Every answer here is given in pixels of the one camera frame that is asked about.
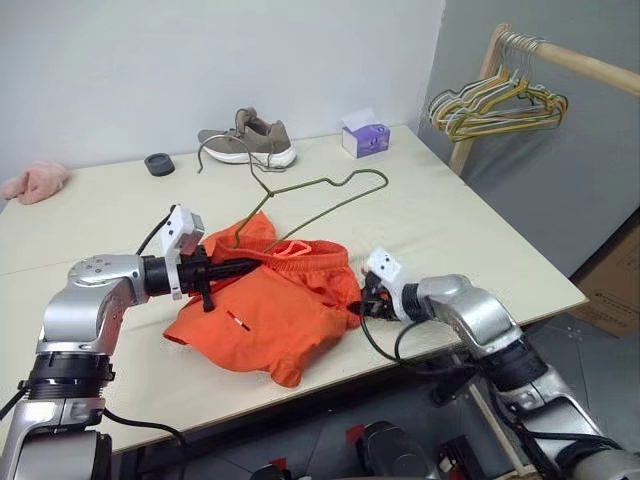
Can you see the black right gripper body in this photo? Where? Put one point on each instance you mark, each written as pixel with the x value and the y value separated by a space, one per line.
pixel 377 300

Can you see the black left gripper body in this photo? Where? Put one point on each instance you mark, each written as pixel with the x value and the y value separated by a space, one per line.
pixel 195 275

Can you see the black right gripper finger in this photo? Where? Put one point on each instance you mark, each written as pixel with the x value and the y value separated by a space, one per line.
pixel 356 308
pixel 364 269

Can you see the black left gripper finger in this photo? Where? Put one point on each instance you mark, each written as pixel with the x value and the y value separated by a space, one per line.
pixel 227 275
pixel 235 264

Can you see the orange shorts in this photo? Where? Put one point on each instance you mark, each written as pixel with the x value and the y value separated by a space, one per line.
pixel 275 320

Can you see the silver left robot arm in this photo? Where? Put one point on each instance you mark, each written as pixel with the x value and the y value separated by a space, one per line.
pixel 75 310

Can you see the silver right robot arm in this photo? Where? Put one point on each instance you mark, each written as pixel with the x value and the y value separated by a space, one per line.
pixel 480 320

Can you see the black round puck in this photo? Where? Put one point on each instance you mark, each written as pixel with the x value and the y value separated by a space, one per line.
pixel 160 165

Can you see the taupe sneaker with white sole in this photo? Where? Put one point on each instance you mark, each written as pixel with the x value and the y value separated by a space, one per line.
pixel 255 142

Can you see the purple and white tissue box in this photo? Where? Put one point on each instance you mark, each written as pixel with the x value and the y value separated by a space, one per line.
pixel 367 140

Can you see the dark rounded robot knee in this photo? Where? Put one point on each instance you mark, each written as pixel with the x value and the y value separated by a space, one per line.
pixel 395 450
pixel 272 472

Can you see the pink fluffy cloth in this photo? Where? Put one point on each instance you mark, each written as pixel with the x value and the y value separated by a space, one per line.
pixel 37 182

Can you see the brown cardboard box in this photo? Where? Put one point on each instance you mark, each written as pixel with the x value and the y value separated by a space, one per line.
pixel 612 295

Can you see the wooden clothes rack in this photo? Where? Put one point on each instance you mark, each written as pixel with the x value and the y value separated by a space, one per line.
pixel 575 59

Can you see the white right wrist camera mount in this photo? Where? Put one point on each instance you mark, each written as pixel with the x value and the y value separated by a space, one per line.
pixel 384 265

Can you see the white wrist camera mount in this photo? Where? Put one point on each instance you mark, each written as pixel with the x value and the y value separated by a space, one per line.
pixel 180 232
pixel 384 265

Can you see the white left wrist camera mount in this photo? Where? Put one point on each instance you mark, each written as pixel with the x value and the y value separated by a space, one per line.
pixel 180 232

